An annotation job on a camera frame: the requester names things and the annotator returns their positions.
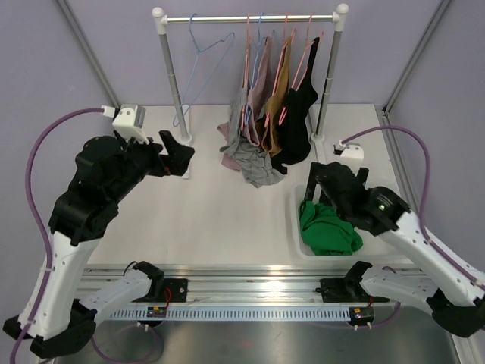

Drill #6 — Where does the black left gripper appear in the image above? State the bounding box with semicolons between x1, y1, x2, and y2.
108;129;194;202

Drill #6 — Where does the green tank top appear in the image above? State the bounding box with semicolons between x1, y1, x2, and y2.
298;200;364;256

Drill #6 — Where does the grey tank top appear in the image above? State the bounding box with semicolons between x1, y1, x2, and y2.
217;87;284;188

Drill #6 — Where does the pink hanger of grey top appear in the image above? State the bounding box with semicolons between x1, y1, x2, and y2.
239;14;251;132

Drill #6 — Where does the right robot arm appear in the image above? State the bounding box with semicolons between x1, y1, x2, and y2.
304;162;484;337

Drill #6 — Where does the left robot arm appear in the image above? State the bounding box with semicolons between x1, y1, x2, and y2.
3;130;195;359

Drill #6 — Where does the black tank top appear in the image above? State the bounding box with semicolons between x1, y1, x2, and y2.
271;36;321;175

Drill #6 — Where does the brown tank top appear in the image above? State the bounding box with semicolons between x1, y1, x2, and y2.
261;36;292;156

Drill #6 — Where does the blue hanger of mauve top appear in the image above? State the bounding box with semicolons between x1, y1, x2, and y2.
241;13;264;130

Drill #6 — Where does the mauve tank top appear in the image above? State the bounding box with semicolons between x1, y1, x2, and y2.
217;35;273;171

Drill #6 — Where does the pink hanger of black top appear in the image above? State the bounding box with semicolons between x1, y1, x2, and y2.
278;13;326;126

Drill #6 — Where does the pink hanger of brown top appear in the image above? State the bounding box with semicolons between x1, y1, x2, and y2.
264;13;289;128

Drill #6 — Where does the white metal clothes rack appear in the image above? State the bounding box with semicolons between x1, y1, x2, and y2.
152;3;349;163

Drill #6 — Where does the white plastic basket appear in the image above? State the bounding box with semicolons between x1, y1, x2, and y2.
287;182;405;265

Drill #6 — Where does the right small circuit board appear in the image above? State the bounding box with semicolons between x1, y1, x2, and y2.
349;306;374;322

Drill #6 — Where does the small circuit board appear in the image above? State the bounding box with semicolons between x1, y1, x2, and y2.
349;306;374;322
147;306;167;318

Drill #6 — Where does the left small circuit board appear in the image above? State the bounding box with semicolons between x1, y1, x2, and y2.
147;306;167;318

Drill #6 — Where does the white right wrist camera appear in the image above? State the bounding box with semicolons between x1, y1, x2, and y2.
333;141;365;163

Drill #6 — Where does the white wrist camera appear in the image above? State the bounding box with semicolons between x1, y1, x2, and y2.
333;141;365;163
101;104;149;144

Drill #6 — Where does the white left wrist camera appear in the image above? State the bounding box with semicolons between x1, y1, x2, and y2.
101;104;149;144

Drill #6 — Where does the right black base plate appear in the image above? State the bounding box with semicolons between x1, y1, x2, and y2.
320;278;368;303

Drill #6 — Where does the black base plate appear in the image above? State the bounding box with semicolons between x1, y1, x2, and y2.
152;278;189;304
320;278;368;303

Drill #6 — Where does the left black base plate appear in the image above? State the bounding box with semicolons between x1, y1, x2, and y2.
152;278;189;304

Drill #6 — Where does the aluminium mounting rail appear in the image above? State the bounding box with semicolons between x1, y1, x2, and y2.
77;265;437;306

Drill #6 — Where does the white slotted cable duct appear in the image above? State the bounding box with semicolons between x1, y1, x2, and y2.
109;306;350;322

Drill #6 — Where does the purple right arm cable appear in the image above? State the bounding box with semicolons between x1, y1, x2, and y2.
340;125;485;329

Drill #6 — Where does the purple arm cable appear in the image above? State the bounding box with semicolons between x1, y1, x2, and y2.
10;108;164;363
340;125;485;329

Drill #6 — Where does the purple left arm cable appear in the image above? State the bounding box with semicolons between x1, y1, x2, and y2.
10;108;164;363

